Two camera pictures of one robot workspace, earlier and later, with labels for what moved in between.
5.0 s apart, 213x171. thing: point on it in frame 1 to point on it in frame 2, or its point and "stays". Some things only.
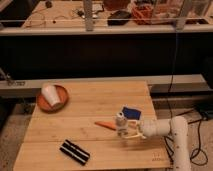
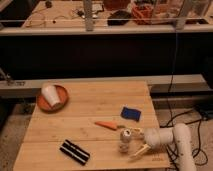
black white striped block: [75, 152] stays
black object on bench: [123, 17] stays
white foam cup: [51, 94] stays
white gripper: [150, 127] to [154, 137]
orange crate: [143, 13] stays
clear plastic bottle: [121, 125] to [125, 135]
